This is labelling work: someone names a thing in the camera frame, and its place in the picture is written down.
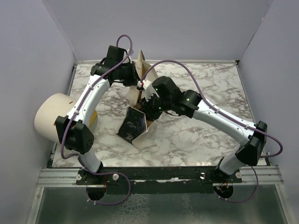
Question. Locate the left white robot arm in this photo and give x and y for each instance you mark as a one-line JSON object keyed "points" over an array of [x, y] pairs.
{"points": [[73, 129]]}

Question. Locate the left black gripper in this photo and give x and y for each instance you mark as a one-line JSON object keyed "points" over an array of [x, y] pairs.
{"points": [[134, 78]]}

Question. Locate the beige canvas tote bag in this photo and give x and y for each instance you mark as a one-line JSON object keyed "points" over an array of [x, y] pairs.
{"points": [[135, 126]]}

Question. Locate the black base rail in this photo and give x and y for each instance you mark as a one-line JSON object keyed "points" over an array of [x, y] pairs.
{"points": [[154, 180]]}

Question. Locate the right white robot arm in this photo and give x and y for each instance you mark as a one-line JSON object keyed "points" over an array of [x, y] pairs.
{"points": [[163, 95]]}

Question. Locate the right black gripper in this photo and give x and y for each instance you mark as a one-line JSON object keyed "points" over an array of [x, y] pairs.
{"points": [[146, 109]]}

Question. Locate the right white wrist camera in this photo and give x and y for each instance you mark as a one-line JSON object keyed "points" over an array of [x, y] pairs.
{"points": [[147, 88]]}

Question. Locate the cream cylindrical container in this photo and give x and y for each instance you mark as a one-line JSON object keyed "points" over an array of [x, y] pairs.
{"points": [[62, 105]]}

